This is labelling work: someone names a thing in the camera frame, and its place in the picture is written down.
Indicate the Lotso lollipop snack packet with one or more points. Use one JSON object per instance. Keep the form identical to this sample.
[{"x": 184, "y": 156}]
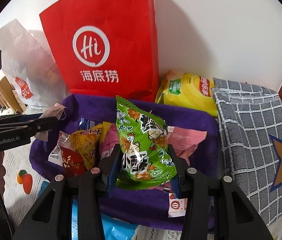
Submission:
[{"x": 177, "y": 207}]

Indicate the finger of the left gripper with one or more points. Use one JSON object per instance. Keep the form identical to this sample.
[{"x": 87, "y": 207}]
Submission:
[
  {"x": 9, "y": 119},
  {"x": 19, "y": 128}
]

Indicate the green chicken snack bag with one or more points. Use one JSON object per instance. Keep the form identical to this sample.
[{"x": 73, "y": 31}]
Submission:
[{"x": 143, "y": 139}]

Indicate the wooden headboard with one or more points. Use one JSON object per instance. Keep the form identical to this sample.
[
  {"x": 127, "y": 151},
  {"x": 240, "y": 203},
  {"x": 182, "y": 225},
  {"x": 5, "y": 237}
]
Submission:
[{"x": 8, "y": 98}]

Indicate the yellow chips bag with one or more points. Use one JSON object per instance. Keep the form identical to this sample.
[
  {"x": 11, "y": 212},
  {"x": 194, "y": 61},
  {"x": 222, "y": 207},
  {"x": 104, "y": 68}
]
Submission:
[{"x": 187, "y": 90}]

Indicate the purple towel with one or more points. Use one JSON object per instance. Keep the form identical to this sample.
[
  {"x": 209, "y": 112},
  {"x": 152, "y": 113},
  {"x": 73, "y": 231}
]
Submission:
[{"x": 143, "y": 207}]

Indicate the pale pink packet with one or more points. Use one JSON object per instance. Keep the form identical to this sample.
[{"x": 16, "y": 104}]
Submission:
[{"x": 48, "y": 120}]

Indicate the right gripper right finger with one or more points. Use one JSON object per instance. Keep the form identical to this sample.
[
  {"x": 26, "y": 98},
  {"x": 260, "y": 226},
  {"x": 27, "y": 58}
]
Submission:
[{"x": 234, "y": 215}]

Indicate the grey checked star cloth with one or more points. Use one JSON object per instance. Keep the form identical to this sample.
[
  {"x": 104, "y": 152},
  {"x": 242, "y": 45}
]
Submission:
[{"x": 250, "y": 123}]

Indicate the pink snack bag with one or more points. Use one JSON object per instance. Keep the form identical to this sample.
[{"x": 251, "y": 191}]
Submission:
[{"x": 108, "y": 139}]

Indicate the small blue white packet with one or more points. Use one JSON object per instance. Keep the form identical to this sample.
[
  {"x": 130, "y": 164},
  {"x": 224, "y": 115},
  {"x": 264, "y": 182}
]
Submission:
[{"x": 86, "y": 124}]

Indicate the red snack packet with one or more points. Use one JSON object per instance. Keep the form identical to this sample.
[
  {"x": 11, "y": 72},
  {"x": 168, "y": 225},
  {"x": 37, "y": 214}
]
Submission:
[{"x": 64, "y": 156}]

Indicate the light pink pastry packet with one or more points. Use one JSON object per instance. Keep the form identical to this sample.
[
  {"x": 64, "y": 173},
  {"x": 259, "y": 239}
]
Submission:
[{"x": 185, "y": 141}]

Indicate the white Miniso plastic bag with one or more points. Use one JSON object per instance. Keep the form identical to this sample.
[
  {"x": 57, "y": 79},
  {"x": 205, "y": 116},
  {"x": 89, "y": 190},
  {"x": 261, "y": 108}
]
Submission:
[{"x": 28, "y": 64}]

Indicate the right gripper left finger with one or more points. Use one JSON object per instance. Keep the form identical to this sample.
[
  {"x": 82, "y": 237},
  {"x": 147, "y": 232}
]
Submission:
[{"x": 50, "y": 217}]

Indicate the red Haidilao paper bag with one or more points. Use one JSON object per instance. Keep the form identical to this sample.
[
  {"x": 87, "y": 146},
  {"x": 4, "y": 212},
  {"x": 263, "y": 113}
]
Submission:
[{"x": 105, "y": 47}]

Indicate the yellow triangular snack packet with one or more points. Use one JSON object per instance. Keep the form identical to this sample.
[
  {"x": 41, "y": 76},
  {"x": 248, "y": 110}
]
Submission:
[{"x": 85, "y": 142}]

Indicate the blue tissue pack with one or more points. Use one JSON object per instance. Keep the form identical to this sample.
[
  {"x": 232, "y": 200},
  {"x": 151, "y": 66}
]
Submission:
[{"x": 113, "y": 228}]

